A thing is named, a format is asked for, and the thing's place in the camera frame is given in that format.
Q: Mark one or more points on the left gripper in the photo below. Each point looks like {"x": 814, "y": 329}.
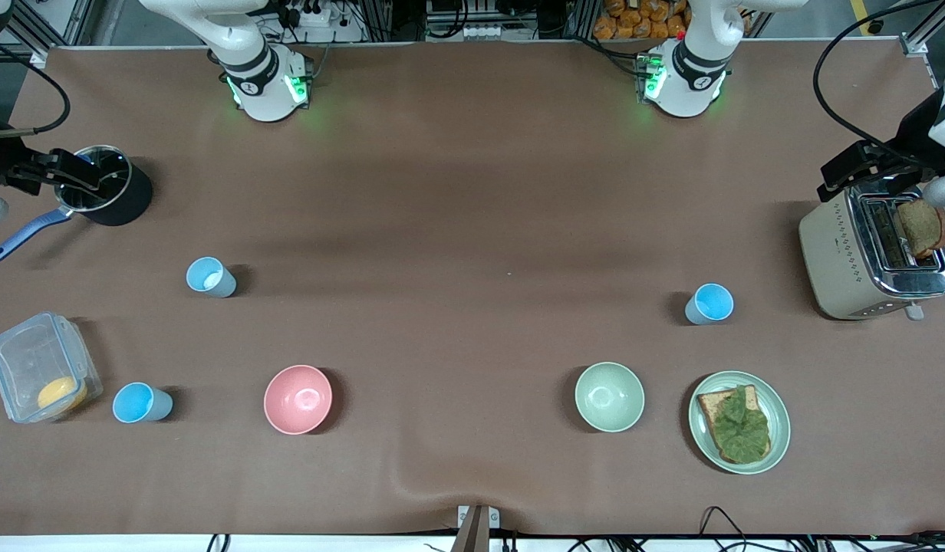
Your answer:
{"x": 911, "y": 132}

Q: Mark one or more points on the blue plastic cup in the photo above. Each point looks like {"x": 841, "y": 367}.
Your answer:
{"x": 210, "y": 277}
{"x": 710, "y": 303}
{"x": 139, "y": 402}

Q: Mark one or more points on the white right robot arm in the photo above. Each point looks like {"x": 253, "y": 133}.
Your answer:
{"x": 261, "y": 84}

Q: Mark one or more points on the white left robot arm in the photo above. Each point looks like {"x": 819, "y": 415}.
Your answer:
{"x": 691, "y": 77}

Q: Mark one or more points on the glass lid with blue knob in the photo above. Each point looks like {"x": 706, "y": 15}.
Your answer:
{"x": 108, "y": 172}

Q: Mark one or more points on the dark brown bread slice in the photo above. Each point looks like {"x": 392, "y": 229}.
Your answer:
{"x": 921, "y": 228}

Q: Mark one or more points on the beige and chrome toaster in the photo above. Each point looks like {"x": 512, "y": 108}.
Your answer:
{"x": 841, "y": 261}

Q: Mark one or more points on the clear plastic food container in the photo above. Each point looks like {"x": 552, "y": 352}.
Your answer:
{"x": 27, "y": 360}

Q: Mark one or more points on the yellow round food piece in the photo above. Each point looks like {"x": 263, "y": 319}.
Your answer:
{"x": 61, "y": 393}

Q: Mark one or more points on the pale green plate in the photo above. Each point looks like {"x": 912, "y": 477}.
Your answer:
{"x": 779, "y": 425}

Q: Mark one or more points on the bag of orange buns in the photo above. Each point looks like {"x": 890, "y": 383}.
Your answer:
{"x": 641, "y": 19}

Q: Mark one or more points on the green lettuce leaf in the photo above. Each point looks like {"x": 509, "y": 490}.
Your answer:
{"x": 741, "y": 429}

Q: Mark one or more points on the white power strip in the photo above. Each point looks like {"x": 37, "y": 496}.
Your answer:
{"x": 472, "y": 32}
{"x": 315, "y": 14}

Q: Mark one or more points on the pink bowl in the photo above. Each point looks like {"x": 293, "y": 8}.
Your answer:
{"x": 297, "y": 399}

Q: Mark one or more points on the pale green bowl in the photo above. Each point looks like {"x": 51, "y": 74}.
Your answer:
{"x": 609, "y": 397}

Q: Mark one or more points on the brown table cloth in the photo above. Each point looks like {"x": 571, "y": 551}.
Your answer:
{"x": 472, "y": 330}

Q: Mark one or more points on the aluminium frame profile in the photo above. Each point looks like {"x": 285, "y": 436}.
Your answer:
{"x": 921, "y": 34}
{"x": 24, "y": 32}

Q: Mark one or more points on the metal table clamp bracket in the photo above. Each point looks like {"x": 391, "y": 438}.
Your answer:
{"x": 476, "y": 529}

